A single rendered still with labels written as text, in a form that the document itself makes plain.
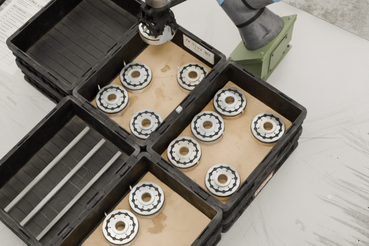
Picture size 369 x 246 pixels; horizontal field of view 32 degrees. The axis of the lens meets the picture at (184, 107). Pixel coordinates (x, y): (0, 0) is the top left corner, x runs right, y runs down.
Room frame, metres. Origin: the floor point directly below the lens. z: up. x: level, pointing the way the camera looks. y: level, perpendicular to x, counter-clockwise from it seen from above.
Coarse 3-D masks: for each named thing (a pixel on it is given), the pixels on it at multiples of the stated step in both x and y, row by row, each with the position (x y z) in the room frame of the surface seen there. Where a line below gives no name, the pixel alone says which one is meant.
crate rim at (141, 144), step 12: (132, 36) 1.19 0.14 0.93; (192, 36) 1.17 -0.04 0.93; (120, 48) 1.15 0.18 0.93; (108, 60) 1.11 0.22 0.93; (96, 72) 1.07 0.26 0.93; (84, 84) 1.03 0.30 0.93; (192, 96) 0.96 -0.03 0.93; (96, 108) 0.94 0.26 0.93; (108, 120) 0.90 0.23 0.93; (168, 120) 0.88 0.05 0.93; (156, 132) 0.85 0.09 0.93; (144, 144) 0.81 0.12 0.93
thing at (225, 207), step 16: (224, 64) 1.06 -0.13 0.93; (208, 80) 1.01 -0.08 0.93; (256, 80) 0.99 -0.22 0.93; (304, 112) 0.87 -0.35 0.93; (288, 128) 0.82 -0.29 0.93; (160, 160) 0.76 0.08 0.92; (256, 176) 0.69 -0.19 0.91; (208, 192) 0.65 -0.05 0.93; (240, 192) 0.64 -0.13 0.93; (224, 208) 0.60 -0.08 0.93
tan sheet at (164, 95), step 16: (160, 48) 1.21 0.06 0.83; (176, 48) 1.20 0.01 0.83; (160, 64) 1.14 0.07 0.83; (176, 64) 1.14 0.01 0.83; (160, 80) 1.08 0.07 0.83; (176, 80) 1.08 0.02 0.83; (144, 96) 1.03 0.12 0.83; (160, 96) 1.02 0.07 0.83; (176, 96) 1.02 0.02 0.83; (128, 112) 0.98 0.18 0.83; (160, 112) 0.97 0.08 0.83; (128, 128) 0.92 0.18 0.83
